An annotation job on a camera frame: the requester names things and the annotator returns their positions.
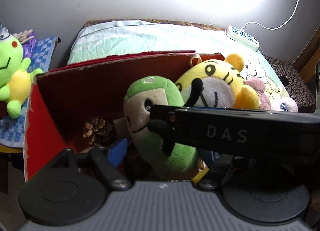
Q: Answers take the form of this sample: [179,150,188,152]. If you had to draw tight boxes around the yellow tiger plush toy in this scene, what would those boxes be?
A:
[175,53,260,109]

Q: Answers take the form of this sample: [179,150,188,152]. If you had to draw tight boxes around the white blue power strip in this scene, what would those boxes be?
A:
[226,25,260,51]

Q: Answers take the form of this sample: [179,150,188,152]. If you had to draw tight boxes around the pink teddy bear plush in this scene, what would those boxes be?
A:
[245,77,271,110]

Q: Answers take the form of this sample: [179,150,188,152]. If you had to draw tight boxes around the bear print bed sheet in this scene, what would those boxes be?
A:
[67,20,289,104]

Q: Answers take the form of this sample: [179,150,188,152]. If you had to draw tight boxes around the green frog plush toy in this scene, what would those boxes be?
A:
[1,32,43,119]

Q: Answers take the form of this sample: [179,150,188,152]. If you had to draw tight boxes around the brown patterned mattress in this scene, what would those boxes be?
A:
[265,56,316,113]

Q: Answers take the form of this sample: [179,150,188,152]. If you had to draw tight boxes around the white dog plush plaid ears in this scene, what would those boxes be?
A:
[271,96,298,113]

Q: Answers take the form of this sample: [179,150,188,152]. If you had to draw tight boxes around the red cardboard box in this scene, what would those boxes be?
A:
[24,50,194,179]

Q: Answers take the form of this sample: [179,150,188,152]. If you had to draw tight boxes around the green snake plush toy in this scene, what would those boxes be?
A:
[123,76,199,180]

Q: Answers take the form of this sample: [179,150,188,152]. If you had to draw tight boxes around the brown pine cone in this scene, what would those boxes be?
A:
[82,117,112,146]

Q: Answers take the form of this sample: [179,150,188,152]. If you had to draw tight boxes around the purple plush toy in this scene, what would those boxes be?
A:
[13,30,37,58]

